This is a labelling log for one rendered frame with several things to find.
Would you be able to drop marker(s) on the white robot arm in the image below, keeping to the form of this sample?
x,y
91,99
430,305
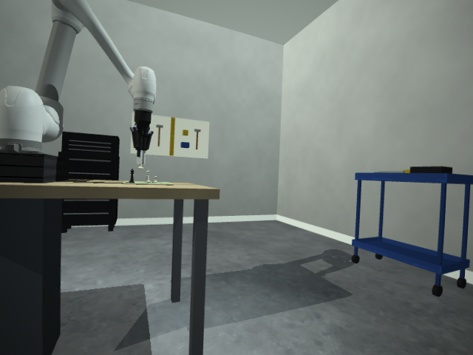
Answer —
x,y
24,121

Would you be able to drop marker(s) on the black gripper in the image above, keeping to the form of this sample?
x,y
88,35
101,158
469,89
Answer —
x,y
141,131

